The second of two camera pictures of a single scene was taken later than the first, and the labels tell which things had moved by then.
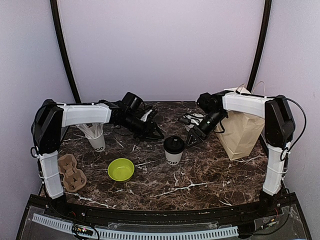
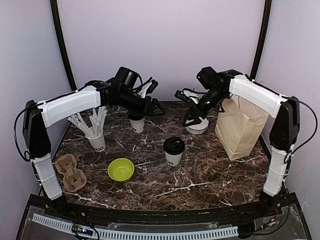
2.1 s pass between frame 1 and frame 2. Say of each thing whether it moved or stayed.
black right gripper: moved
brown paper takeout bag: stayed
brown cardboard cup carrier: stayed
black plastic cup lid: stayed
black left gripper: moved
